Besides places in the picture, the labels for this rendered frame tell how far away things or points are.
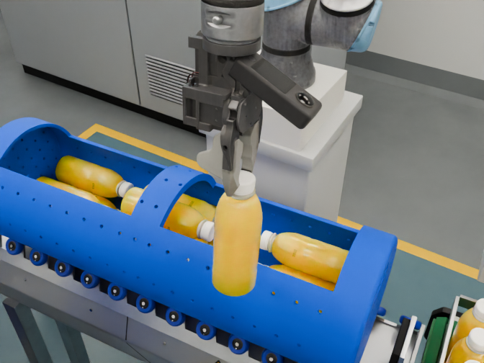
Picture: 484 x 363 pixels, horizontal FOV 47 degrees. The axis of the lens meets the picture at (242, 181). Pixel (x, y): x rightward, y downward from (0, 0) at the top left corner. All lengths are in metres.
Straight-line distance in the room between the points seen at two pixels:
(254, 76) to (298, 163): 0.67
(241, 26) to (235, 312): 0.54
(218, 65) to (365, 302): 0.46
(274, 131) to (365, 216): 1.60
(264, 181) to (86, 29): 2.22
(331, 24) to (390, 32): 2.63
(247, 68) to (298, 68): 0.67
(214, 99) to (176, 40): 2.32
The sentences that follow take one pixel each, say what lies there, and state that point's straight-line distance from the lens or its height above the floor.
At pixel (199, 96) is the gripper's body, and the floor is 1.57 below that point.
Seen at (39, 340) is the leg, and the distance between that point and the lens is 1.93.
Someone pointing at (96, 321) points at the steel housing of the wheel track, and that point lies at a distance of 1.37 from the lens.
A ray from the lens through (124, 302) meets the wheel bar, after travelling 1.28.
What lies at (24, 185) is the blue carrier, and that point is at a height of 1.19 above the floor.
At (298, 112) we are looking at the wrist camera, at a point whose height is 1.58.
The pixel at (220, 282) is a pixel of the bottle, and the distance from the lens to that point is 0.85.
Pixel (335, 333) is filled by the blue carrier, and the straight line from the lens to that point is 0.96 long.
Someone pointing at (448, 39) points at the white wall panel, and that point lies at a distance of 3.78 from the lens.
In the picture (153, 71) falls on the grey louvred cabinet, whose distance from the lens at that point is 3.20.
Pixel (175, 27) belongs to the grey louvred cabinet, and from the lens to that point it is 2.98.
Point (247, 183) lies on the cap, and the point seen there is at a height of 1.45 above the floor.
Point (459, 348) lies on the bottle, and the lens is 1.12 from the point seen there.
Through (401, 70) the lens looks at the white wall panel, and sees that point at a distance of 3.93.
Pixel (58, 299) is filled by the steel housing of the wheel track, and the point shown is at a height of 0.87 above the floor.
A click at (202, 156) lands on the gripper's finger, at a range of 0.74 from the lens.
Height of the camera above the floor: 1.94
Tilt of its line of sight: 41 degrees down
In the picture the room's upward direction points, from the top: straight up
